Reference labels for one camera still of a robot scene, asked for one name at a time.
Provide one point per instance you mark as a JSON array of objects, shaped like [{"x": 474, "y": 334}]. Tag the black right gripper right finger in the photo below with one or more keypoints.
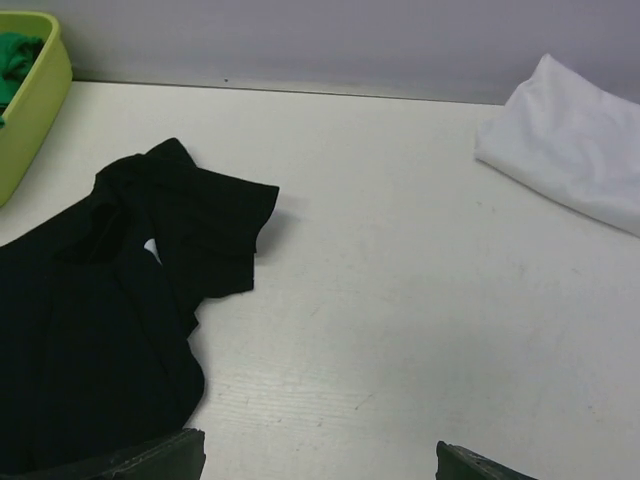
[{"x": 459, "y": 463}]

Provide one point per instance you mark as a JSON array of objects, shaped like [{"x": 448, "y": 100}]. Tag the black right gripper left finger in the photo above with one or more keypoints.
[{"x": 180, "y": 455}]

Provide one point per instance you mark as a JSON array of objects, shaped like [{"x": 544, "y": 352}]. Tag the black t-shirt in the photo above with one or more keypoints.
[{"x": 98, "y": 304}]

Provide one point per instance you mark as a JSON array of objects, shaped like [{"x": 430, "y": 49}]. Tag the white folded t-shirt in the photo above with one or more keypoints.
[{"x": 570, "y": 141}]

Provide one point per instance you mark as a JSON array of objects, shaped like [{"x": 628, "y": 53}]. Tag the lime green plastic tub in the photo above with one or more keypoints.
[{"x": 33, "y": 110}]

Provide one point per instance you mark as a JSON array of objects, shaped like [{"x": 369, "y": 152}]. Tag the green t-shirt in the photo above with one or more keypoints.
[{"x": 18, "y": 55}]

